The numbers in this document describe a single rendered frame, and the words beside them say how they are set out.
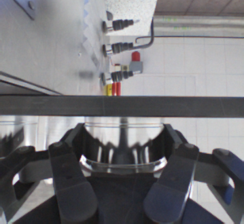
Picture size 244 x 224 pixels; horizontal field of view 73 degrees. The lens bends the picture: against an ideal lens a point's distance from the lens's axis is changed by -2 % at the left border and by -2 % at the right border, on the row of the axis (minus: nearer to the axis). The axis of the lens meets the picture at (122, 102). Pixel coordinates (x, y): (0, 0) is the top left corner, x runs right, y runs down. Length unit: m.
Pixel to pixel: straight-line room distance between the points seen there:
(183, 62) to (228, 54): 0.46
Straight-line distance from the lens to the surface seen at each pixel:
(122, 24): 0.37
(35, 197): 0.43
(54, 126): 0.28
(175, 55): 1.80
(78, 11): 0.19
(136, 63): 1.64
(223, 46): 2.02
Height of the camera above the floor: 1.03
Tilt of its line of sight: 5 degrees down
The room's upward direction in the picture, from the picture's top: 179 degrees counter-clockwise
